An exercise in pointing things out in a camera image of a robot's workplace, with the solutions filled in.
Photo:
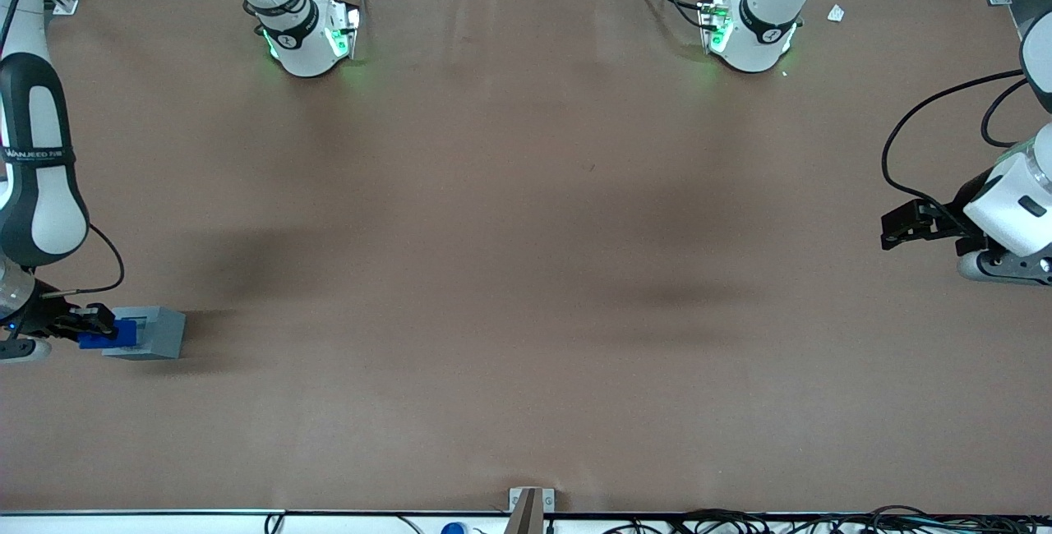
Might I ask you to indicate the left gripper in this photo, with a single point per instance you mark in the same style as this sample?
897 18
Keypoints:
953 214

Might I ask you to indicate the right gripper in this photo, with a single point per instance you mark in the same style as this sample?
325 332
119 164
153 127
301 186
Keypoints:
43 317

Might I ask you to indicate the blue plastic part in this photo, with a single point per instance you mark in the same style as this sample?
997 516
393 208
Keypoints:
119 340

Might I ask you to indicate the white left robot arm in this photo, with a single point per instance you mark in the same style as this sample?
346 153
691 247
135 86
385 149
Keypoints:
760 37

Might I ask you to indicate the gray square base block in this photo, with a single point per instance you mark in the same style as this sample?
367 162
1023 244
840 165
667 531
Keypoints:
164 335

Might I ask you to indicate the small white paper scrap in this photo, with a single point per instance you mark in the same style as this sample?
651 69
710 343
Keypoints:
836 13

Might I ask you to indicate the brown table cover sheet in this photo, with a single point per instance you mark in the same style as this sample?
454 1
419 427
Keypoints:
526 271

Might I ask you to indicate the blue round cap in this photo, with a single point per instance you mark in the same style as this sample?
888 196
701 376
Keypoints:
453 529

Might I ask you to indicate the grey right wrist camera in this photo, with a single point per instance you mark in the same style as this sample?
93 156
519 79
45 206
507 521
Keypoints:
20 349

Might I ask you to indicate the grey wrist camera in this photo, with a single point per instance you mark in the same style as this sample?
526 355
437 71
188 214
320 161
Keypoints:
986 267
20 349

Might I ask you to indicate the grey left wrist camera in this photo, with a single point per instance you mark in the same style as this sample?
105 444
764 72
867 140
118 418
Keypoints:
986 267

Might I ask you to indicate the grey metal camera bracket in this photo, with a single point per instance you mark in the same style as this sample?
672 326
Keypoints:
530 509

